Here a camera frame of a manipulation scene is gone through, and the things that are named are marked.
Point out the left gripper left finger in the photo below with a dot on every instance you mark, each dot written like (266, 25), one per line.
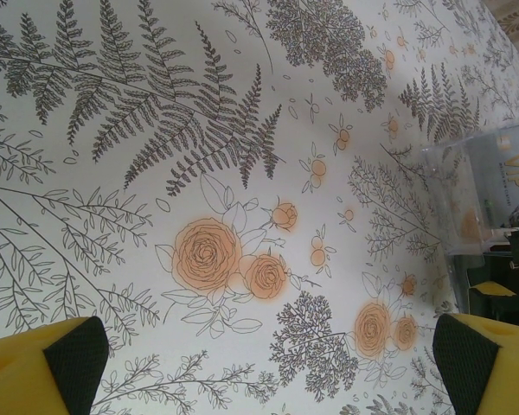
(34, 372)

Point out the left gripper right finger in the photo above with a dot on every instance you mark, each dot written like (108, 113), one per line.
(488, 372)

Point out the clear acrylic card organizer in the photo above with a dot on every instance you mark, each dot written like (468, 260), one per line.
(454, 194)

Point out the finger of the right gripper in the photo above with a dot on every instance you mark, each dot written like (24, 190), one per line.
(493, 289)

